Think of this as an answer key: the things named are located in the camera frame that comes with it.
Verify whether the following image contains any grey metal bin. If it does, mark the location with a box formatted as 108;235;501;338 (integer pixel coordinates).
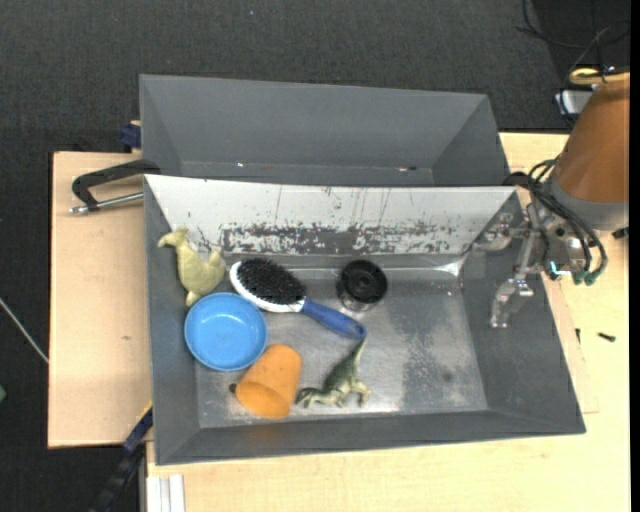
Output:
138;73;587;466

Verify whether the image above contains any blue bowl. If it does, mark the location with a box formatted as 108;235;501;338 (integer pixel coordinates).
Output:
183;291;269;373

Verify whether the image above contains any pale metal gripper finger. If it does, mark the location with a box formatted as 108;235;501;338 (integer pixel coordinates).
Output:
488;276;535;330
471;213;525;252

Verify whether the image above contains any white hairbrush with blue handle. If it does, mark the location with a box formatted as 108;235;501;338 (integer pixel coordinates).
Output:
228;256;368;342

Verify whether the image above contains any orange cup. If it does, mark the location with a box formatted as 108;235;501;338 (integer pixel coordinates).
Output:
234;343;304;420

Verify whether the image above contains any green toy dinosaur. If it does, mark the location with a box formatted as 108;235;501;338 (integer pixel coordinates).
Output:
295;337;373;409

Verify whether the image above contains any black round jar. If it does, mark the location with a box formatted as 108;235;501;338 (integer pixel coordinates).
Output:
335;258;389;313

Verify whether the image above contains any yellow-green plush toy animal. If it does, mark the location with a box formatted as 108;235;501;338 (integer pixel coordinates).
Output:
157;227;228;308

